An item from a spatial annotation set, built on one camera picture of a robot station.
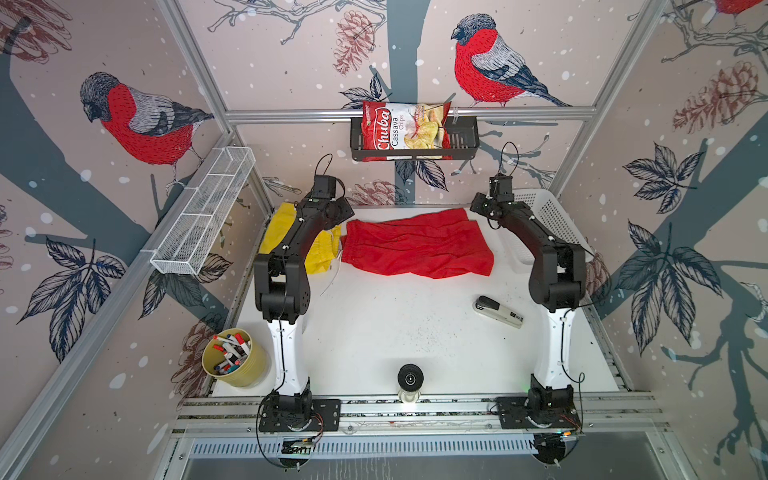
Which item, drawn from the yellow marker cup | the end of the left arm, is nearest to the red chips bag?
the end of the left arm

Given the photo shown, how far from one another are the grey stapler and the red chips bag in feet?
1.59

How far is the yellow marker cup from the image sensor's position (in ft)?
2.30

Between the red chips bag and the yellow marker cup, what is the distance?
2.14 ft

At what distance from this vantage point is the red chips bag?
873 mm

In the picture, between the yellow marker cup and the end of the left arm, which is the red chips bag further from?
the yellow marker cup

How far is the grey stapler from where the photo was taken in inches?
35.2

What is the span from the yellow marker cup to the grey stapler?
628 mm
